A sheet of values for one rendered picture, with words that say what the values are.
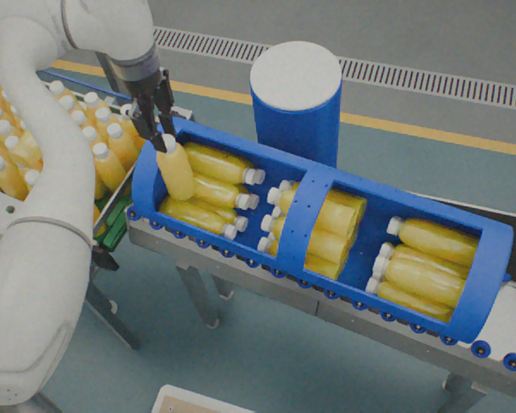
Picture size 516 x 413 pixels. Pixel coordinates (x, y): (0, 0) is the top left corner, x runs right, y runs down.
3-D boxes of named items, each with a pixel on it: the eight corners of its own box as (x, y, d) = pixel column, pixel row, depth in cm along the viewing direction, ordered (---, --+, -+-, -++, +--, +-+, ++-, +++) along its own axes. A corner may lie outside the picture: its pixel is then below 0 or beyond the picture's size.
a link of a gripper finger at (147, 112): (153, 92, 111) (150, 95, 110) (161, 135, 120) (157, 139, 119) (137, 86, 112) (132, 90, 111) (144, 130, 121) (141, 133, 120)
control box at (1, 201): (52, 266, 152) (35, 249, 143) (-6, 240, 158) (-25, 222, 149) (73, 235, 156) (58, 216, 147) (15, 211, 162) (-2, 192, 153)
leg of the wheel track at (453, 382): (455, 397, 221) (500, 351, 167) (439, 391, 223) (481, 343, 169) (458, 383, 224) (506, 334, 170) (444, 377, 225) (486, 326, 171)
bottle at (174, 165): (199, 178, 146) (186, 132, 129) (193, 202, 142) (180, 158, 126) (171, 176, 147) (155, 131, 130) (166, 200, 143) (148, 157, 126)
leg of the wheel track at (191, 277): (215, 331, 243) (187, 272, 189) (203, 325, 244) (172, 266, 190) (221, 318, 245) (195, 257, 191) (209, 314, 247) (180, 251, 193)
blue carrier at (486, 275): (460, 358, 136) (490, 325, 111) (149, 233, 161) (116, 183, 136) (491, 255, 147) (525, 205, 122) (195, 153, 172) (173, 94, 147)
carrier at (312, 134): (340, 195, 253) (279, 181, 260) (352, 51, 178) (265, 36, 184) (324, 251, 240) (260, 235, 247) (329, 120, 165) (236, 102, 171)
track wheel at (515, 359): (527, 360, 131) (526, 355, 132) (506, 353, 132) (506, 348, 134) (519, 375, 132) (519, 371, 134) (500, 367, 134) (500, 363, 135)
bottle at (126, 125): (132, 145, 182) (114, 107, 166) (154, 139, 183) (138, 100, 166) (136, 163, 179) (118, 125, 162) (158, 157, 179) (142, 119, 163)
